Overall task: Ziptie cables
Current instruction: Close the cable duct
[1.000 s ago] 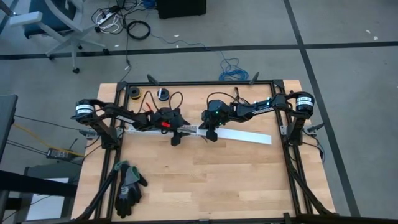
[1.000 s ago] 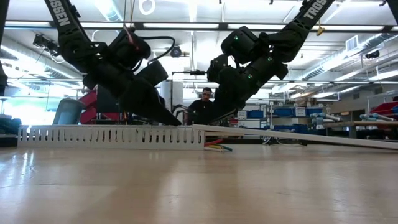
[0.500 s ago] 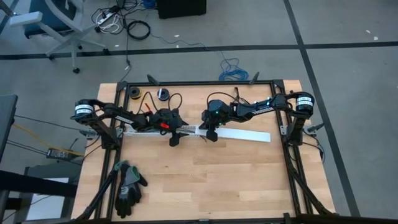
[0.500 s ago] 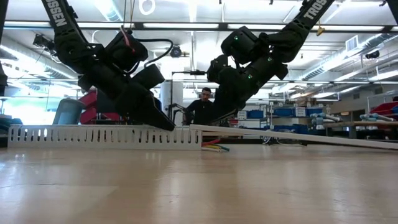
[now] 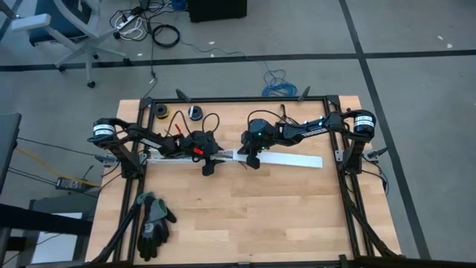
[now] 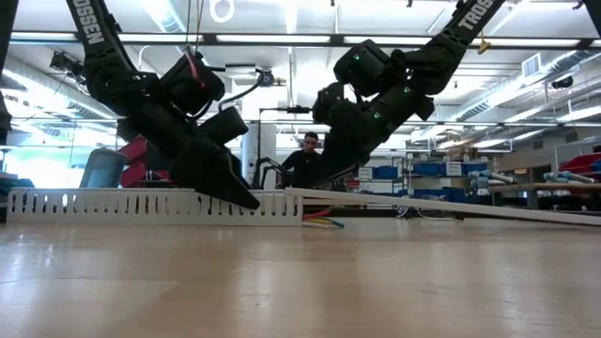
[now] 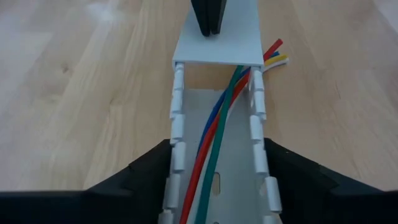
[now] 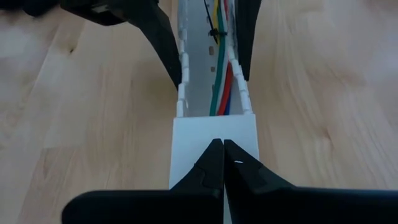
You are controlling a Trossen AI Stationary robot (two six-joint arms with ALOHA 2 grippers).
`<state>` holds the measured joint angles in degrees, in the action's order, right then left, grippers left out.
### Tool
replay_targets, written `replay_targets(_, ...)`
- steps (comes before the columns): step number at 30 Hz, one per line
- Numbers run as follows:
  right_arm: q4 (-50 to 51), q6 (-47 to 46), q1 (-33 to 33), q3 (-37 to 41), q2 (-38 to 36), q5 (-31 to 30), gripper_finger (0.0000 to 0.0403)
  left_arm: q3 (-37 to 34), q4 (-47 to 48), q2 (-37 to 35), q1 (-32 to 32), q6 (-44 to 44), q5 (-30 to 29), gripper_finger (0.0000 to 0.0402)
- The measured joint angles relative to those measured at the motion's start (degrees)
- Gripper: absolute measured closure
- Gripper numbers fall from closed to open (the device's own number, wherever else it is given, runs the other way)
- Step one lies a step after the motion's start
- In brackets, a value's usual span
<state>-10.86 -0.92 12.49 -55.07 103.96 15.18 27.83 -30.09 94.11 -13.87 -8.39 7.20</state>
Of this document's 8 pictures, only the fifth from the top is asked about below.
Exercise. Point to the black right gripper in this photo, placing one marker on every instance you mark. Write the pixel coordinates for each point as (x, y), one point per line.
(258, 137)

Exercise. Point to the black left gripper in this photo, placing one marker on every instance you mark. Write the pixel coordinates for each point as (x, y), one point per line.
(201, 145)

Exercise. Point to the white duct cover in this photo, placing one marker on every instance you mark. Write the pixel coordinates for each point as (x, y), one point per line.
(290, 160)

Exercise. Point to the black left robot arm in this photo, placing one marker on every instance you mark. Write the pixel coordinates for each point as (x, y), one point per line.
(148, 139)

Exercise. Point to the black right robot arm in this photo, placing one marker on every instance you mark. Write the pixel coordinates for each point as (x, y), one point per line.
(308, 130)

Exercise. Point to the white black tape roll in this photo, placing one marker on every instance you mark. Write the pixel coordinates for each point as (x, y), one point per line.
(195, 113)

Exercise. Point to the black eyeglasses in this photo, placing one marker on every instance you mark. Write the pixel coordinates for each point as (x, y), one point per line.
(282, 108)

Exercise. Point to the black power adapter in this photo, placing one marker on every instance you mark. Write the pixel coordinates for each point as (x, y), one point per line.
(70, 184)

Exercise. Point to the black box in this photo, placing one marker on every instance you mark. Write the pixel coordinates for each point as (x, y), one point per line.
(215, 11)

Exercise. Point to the grey metal cart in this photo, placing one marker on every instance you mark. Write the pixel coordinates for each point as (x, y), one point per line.
(56, 204)

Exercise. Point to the white power strip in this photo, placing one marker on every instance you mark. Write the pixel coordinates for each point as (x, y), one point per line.
(126, 23)

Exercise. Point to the white blue office chair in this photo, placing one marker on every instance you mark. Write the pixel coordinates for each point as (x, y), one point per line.
(85, 46)

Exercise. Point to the dark grey desk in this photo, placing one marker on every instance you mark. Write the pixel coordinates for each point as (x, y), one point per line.
(7, 149)

